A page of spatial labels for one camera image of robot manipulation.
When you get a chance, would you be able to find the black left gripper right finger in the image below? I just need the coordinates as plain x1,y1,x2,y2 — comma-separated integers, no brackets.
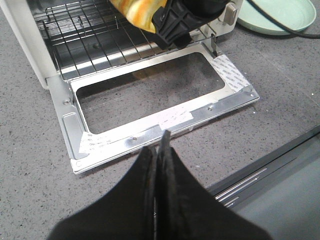
155,130,271,240

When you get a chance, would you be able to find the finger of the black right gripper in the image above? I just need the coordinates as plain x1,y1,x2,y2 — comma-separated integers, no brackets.
152,0,222,50

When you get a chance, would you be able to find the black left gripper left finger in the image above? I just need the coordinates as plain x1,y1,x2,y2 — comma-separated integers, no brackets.
48,147,157,240

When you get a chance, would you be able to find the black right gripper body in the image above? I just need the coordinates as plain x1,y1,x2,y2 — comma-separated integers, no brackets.
182,0,230,16

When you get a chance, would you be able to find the yellow striped croissant bread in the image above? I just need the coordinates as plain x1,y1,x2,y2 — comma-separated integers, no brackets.
110,0,167,34

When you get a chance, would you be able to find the glass oven door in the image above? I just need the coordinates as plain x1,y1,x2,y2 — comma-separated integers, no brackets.
45,41,261,175

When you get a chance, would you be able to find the white Toshiba toaster oven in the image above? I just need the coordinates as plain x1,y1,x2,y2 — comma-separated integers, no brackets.
0,0,242,89

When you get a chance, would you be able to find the lower beige timer knob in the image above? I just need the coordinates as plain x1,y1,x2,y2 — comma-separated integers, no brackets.
223,2,238,26

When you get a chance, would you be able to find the light green plate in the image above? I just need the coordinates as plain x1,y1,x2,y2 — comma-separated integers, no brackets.
237,0,317,36

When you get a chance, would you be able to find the grey cabinet drawer front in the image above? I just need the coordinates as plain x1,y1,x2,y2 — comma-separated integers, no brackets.
208,126,320,240

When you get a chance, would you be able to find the metal wire oven rack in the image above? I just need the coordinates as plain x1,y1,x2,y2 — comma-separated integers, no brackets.
41,0,218,81

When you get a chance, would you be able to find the black cable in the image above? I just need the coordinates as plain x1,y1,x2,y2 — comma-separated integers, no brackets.
246,0,320,40

